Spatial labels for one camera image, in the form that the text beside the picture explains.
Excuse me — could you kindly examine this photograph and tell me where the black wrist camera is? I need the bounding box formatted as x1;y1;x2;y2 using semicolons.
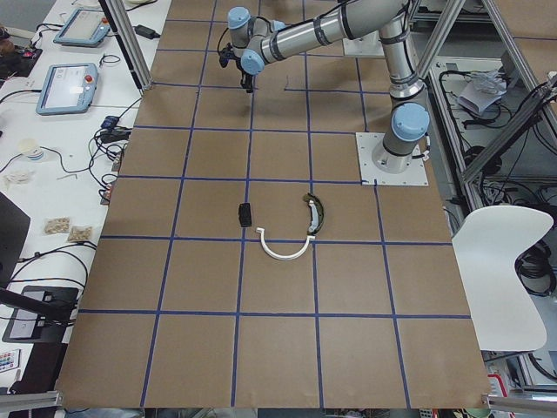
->
218;43;235;68

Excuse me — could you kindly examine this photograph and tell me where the white curved plastic part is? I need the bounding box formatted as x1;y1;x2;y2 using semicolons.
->
255;227;315;261

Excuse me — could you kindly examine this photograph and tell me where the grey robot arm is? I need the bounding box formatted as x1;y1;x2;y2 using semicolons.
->
372;13;430;174
218;1;423;100

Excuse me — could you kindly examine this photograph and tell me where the black rectangular part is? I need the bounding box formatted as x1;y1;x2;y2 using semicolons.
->
238;202;252;228

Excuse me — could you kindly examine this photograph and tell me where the upper blue teach pendant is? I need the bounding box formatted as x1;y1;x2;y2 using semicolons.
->
53;9;111;48

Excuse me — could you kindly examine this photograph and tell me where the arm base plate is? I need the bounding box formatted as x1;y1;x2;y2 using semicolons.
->
355;132;429;187

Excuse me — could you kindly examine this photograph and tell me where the white chair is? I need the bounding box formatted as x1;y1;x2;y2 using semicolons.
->
452;206;554;352

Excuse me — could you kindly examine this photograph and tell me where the blue teach pendant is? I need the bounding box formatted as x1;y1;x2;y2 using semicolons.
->
53;9;111;48
36;63;98;116

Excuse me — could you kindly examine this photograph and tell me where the white paper cup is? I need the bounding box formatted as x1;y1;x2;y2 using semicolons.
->
17;138;44;161

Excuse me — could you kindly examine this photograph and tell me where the lower blue teach pendant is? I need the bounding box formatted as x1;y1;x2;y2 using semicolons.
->
36;63;98;116

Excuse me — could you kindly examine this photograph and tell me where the black power adapter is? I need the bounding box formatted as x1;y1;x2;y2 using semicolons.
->
134;24;160;39

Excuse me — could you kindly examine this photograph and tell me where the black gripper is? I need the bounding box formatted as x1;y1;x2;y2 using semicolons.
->
240;71;254;93

